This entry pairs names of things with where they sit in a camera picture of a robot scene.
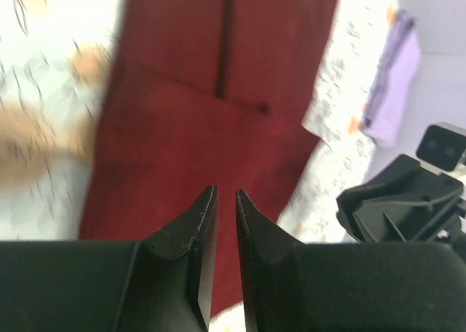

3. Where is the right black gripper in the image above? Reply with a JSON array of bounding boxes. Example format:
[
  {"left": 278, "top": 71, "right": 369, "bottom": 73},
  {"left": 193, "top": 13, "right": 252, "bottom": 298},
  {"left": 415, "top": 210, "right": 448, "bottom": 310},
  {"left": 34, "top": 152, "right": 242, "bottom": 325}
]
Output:
[{"left": 336, "top": 154, "right": 464, "bottom": 243}]

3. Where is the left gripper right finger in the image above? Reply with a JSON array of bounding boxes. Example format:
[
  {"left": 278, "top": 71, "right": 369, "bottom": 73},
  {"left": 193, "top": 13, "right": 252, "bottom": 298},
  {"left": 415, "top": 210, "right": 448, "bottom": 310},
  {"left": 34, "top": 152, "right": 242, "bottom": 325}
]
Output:
[{"left": 236, "top": 189, "right": 312, "bottom": 331}]

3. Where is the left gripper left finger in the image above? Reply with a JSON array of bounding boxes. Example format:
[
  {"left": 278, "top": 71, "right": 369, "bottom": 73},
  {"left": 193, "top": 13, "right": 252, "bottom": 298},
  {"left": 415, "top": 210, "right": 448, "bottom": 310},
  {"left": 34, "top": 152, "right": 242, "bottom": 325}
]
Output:
[{"left": 116, "top": 186, "right": 218, "bottom": 332}]

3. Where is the dark red t-shirt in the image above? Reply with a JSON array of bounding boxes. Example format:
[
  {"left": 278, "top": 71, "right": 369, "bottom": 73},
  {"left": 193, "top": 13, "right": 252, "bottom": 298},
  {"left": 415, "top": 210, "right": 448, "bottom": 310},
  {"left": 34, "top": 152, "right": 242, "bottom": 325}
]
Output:
[{"left": 79, "top": 0, "right": 337, "bottom": 315}]

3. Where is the folded purple t-shirt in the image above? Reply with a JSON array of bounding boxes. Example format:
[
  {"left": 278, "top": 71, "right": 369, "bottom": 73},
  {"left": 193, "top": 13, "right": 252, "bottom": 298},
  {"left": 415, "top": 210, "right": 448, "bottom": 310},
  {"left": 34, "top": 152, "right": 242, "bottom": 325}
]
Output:
[{"left": 360, "top": 9, "right": 421, "bottom": 148}]

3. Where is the floral table mat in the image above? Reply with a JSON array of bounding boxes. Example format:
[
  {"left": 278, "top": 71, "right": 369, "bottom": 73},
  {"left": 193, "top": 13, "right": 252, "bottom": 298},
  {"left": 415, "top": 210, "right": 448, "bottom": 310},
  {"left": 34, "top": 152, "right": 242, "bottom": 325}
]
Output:
[{"left": 0, "top": 0, "right": 405, "bottom": 332}]

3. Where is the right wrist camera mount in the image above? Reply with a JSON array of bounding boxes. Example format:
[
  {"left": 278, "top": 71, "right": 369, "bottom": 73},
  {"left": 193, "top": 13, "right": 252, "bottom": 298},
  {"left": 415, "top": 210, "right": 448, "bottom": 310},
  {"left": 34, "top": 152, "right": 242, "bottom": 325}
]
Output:
[{"left": 416, "top": 122, "right": 465, "bottom": 172}]

